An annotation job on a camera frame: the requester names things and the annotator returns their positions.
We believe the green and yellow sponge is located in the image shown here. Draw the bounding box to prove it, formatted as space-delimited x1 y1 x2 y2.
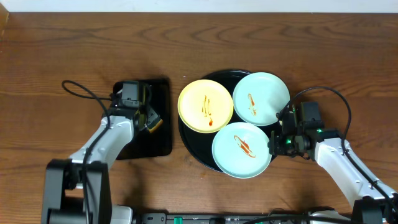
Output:
146 118 163 133

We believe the light blue plate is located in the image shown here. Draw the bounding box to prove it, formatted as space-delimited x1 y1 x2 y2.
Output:
211 122 272 179
233 72 290 126

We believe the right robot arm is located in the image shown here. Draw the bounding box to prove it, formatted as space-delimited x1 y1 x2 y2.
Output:
268 102 397 223

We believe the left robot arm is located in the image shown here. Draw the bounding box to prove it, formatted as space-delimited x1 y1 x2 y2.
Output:
41 93 160 224

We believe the black rectangular tray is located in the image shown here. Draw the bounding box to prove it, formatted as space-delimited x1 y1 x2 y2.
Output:
112 78 172 160

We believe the yellow plate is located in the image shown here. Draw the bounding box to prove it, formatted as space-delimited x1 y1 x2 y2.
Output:
177 79 234 134

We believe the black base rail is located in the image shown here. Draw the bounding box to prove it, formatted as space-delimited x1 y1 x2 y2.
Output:
132 213 323 224

